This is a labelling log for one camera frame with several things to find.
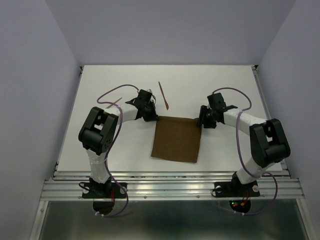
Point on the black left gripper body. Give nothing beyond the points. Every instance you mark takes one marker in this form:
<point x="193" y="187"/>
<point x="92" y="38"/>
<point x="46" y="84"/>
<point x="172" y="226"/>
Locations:
<point x="150" y="106"/>

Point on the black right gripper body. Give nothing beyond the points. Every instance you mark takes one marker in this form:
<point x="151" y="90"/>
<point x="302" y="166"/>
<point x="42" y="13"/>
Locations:
<point x="210" y="121"/>

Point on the brown wooden knife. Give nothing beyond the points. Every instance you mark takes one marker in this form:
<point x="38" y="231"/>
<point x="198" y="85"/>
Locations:
<point x="163" y="96"/>

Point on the brown cloth napkin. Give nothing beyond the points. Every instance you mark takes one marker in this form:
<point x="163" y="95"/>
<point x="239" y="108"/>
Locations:
<point x="176" y="139"/>

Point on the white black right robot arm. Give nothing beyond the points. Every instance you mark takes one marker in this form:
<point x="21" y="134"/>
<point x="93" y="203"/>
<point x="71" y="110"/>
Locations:
<point x="268" y="142"/>

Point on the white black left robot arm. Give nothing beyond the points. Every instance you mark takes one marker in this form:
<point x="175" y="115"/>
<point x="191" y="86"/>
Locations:
<point x="100" y="131"/>

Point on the brown wooden fork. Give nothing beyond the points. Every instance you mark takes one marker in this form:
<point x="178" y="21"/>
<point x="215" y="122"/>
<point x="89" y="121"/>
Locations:
<point x="115" y="102"/>

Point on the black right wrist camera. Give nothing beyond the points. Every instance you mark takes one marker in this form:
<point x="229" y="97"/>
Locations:
<point x="216" y="101"/>

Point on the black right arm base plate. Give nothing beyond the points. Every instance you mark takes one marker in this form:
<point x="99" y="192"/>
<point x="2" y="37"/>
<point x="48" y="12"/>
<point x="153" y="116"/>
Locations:
<point x="226" y="189"/>

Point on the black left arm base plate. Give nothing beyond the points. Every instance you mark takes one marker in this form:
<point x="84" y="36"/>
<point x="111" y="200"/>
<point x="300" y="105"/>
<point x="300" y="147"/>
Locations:
<point x="108" y="190"/>

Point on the aluminium rail frame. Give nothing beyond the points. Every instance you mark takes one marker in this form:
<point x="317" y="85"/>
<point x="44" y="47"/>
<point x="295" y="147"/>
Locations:
<point x="171" y="202"/>

